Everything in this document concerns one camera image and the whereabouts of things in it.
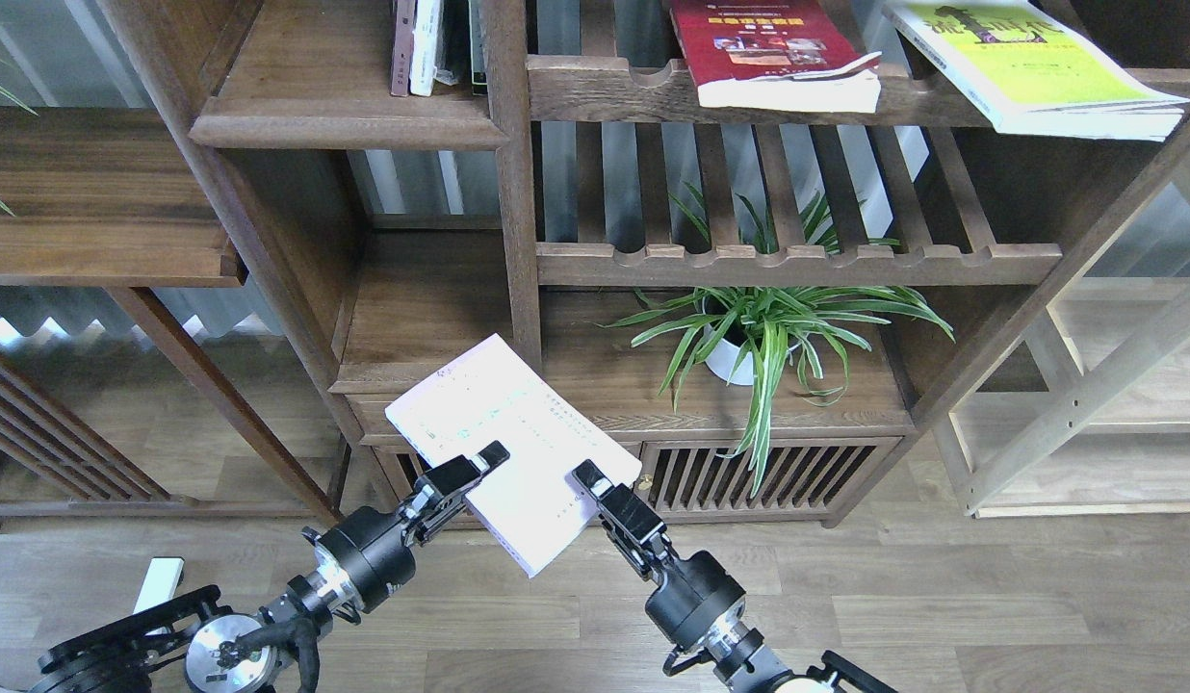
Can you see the light wooden shelf unit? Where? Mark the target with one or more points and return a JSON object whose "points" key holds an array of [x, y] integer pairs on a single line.
{"points": [[1110, 434]]}

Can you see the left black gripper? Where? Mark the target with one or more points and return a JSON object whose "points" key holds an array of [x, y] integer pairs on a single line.
{"points": [[367, 557]]}

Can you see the dark wooden side table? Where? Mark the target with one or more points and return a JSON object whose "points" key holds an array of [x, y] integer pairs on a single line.
{"points": [[102, 198]]}

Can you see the white plant pot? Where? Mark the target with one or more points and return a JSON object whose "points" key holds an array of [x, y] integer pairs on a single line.
{"points": [[726, 361]]}

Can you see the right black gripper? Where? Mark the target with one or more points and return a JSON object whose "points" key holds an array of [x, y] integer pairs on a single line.
{"points": [[697, 603]]}

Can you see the dark wooden slatted rack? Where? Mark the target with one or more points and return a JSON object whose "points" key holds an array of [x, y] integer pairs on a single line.
{"points": [[97, 480]]}

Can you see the green spider plant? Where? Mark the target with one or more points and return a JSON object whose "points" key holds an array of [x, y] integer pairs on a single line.
{"points": [[770, 328]]}

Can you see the red book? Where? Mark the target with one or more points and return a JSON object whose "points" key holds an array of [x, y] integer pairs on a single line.
{"points": [[773, 55]]}

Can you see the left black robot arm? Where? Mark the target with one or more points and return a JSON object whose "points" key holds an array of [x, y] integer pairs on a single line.
{"points": [[221, 650]]}

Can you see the yellow green book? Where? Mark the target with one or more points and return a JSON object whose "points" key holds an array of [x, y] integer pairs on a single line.
{"points": [[1030, 75]]}

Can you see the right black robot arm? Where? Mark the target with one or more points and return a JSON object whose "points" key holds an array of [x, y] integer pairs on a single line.
{"points": [[751, 666]]}

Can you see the pale purple white book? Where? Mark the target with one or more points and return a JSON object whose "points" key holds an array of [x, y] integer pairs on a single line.
{"points": [[530, 503]]}

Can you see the dark green upright book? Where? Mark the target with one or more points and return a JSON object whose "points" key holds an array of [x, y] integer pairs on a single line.
{"points": [[478, 74]]}

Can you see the brown upright book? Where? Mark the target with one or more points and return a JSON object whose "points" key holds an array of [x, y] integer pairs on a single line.
{"points": [[403, 47]]}

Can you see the white base bar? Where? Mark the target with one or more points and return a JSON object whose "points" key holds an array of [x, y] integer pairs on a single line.
{"points": [[162, 577]]}

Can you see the dark wooden bookshelf cabinet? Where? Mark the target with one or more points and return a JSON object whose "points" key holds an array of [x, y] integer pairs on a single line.
{"points": [[391, 233]]}

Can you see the white upright book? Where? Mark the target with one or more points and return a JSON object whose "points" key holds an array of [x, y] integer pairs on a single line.
{"points": [[426, 30]]}

